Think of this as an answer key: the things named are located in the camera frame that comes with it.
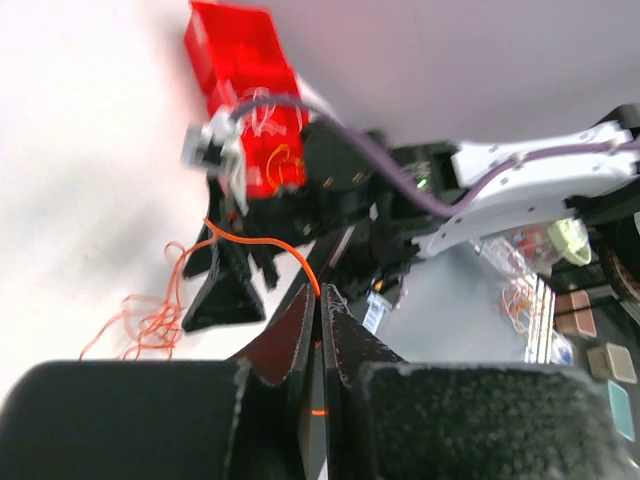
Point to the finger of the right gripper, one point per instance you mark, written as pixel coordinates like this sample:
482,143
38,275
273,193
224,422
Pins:
202,259
227,295

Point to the bag of spare cables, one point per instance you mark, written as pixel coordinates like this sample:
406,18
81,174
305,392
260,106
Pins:
525,258

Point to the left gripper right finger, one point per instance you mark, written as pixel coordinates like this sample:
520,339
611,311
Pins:
349,353

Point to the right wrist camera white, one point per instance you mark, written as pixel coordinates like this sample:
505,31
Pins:
217,148

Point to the red plastic compartment bin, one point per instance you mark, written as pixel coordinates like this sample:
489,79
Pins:
236,55

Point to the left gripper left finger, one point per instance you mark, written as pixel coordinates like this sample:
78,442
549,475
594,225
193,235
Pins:
274,407

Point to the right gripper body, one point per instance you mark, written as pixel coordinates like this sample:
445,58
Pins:
340,190

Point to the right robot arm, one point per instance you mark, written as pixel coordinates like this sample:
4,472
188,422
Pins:
450,192

